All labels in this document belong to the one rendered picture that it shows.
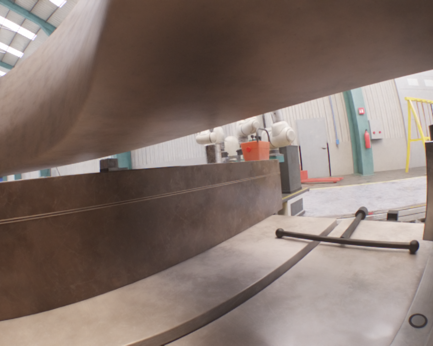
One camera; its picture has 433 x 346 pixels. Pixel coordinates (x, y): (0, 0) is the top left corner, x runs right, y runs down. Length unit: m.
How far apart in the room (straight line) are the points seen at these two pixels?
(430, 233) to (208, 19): 0.56
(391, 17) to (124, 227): 0.78
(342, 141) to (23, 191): 7.96
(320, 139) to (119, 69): 7.51
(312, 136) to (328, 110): 1.22
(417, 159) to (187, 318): 9.23
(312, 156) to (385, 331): 7.30
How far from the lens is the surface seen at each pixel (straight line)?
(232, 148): 2.16
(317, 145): 7.65
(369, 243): 0.83
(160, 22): 0.27
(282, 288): 0.61
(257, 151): 1.29
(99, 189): 0.63
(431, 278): 0.61
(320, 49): 0.38
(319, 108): 7.95
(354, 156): 7.90
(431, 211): 0.52
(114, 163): 1.77
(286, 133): 1.70
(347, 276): 0.67
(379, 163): 8.41
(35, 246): 0.63
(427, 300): 0.53
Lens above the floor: 0.66
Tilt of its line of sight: 1 degrees down
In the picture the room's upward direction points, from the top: 6 degrees counter-clockwise
